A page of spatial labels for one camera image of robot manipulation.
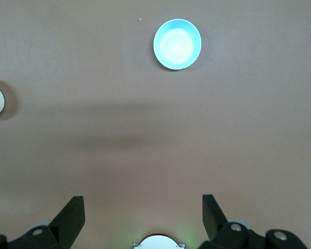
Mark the blue bowl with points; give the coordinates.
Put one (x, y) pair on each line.
(177, 44)

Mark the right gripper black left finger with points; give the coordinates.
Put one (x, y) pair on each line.
(64, 225)

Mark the brown table cover sheet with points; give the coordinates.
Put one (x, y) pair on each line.
(119, 129)

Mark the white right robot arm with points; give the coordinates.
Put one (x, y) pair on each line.
(158, 243)

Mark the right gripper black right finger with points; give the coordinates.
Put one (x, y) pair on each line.
(215, 225)

